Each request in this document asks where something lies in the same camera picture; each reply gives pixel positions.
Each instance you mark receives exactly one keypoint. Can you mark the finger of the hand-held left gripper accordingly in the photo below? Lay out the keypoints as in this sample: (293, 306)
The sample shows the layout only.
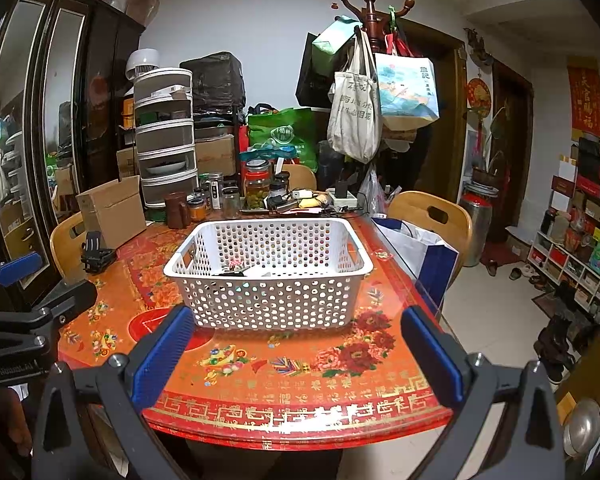
(75, 297)
(17, 266)

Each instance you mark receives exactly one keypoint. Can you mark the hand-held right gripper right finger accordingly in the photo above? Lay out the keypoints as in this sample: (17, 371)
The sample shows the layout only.
(432, 360)

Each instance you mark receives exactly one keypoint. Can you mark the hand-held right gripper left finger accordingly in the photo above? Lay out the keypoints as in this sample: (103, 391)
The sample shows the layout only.
(162, 355)

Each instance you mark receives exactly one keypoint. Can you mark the white perforated plastic basket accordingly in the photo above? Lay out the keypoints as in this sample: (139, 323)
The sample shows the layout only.
(270, 300)

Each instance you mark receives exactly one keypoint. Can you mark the person's left forearm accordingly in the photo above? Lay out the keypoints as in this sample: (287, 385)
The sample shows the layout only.
(5, 420)

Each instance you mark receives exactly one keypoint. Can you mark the black folding clamp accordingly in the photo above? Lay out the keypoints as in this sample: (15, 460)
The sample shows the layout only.
(97, 255)

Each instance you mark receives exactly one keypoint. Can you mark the white and blue paper bag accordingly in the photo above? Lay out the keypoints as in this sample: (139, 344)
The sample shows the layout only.
(437, 270)

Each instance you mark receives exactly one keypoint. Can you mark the open cardboard box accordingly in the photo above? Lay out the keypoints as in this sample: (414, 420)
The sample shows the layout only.
(110, 210)

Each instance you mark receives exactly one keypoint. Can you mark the red printed tablecloth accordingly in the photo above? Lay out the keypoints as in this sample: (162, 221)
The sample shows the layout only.
(280, 385)

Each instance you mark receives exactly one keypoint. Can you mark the row of dark shoes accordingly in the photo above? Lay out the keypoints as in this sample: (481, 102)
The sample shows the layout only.
(555, 345)

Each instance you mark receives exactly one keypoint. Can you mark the brown ceramic jar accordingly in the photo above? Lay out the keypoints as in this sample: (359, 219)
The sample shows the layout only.
(177, 212)

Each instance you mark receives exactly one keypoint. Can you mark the silver metal canister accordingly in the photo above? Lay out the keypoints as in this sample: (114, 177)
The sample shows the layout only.
(477, 230)

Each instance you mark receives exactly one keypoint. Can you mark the small jar of orange paste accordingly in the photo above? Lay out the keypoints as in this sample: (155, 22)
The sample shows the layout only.
(196, 211)

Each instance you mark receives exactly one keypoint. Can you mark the round metal lid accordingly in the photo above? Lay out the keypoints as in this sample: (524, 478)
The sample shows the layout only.
(582, 427)

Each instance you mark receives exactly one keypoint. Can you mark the empty glass jar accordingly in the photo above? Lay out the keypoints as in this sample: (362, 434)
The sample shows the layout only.
(231, 205)

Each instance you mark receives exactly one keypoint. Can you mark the white cubby shelf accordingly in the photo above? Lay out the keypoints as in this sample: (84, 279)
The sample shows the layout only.
(570, 260)

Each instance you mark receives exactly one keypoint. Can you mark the glass bottle with white label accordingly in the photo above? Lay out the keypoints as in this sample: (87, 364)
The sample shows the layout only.
(215, 192)

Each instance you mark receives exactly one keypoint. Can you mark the clear plastic bag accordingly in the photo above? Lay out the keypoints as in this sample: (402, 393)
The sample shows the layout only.
(372, 195)

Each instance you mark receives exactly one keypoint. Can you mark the white power strip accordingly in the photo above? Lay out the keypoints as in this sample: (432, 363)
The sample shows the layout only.
(345, 201)

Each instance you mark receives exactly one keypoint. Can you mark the white plastic drawer tower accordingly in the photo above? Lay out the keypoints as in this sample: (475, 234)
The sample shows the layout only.
(165, 135)

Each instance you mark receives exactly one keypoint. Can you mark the potted plant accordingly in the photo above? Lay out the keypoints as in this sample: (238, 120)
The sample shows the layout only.
(485, 177)

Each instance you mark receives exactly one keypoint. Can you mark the glass jar of green olives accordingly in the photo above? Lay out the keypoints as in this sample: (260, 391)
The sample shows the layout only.
(256, 190)

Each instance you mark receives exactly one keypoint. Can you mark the black charger plug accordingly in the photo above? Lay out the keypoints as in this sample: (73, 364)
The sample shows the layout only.
(341, 190)

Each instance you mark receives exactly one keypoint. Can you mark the yellow oblong object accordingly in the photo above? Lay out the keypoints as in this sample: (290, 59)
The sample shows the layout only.
(310, 204)

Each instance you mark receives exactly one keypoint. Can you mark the brown shipping carton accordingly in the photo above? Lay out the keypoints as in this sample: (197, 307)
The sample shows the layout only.
(215, 155)

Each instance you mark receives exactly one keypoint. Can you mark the dark mirrored wardrobe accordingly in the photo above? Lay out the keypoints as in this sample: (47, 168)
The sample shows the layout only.
(105, 85)

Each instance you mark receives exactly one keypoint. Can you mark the small white gadget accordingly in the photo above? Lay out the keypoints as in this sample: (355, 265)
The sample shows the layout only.
(302, 193)

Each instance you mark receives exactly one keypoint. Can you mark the dark wooden door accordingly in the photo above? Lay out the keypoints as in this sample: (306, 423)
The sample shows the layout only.
(517, 160)

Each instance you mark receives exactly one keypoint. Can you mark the white round fan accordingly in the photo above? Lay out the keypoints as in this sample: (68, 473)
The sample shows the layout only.
(142, 62)

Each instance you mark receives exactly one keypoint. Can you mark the green shopping bag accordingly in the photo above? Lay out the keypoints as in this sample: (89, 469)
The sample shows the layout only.
(280, 130)

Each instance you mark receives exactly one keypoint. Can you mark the black covered appliance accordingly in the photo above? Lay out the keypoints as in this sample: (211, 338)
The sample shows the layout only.
(212, 80)

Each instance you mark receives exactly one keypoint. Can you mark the beige canvas tote bag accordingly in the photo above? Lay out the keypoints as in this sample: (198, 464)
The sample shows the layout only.
(352, 115)

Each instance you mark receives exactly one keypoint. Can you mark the printed lotus tote bag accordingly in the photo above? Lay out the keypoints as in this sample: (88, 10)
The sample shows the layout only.
(405, 95)

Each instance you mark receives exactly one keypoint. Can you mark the red round hanging ornament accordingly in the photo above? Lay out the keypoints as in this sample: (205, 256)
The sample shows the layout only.
(478, 94)

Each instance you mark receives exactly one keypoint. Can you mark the black hanging bag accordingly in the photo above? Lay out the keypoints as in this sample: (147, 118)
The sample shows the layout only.
(312, 85)

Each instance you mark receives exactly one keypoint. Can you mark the wooden coat rack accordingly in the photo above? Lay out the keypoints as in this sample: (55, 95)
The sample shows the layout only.
(371, 20)

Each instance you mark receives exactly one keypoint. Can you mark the red wall scroll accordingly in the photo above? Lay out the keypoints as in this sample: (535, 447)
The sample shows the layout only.
(586, 100)

